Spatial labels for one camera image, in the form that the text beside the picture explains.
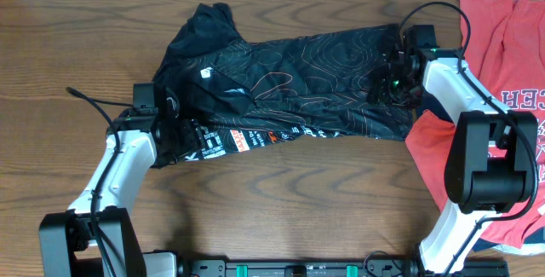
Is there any black orange patterned jersey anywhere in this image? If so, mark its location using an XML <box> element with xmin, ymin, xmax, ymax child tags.
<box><xmin>153</xmin><ymin>3</ymin><xmax>412</xmax><ymax>160</ymax></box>

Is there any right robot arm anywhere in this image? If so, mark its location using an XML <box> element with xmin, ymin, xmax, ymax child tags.
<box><xmin>373</xmin><ymin>25</ymin><xmax>539</xmax><ymax>276</ymax></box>

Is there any red t-shirt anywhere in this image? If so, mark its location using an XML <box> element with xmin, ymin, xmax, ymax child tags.
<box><xmin>404</xmin><ymin>0</ymin><xmax>545</xmax><ymax>251</ymax></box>

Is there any navy blue garment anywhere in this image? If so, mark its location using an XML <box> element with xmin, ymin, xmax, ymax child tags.
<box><xmin>405</xmin><ymin>96</ymin><xmax>544</xmax><ymax>256</ymax></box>

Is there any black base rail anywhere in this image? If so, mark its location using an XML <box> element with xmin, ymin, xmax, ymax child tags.
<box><xmin>82</xmin><ymin>251</ymin><xmax>510</xmax><ymax>277</ymax></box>

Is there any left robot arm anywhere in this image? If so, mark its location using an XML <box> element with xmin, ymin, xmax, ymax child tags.
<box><xmin>38</xmin><ymin>115</ymin><xmax>205</xmax><ymax>276</ymax></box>

